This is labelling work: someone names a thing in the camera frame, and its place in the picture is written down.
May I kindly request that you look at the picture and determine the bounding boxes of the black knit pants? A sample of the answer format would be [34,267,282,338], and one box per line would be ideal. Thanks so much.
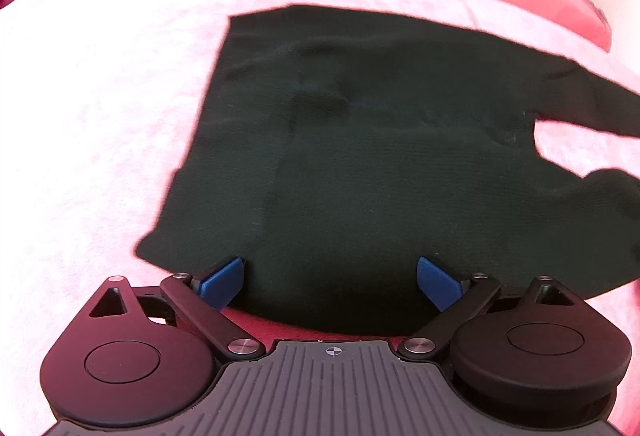
[136,6,639,335]

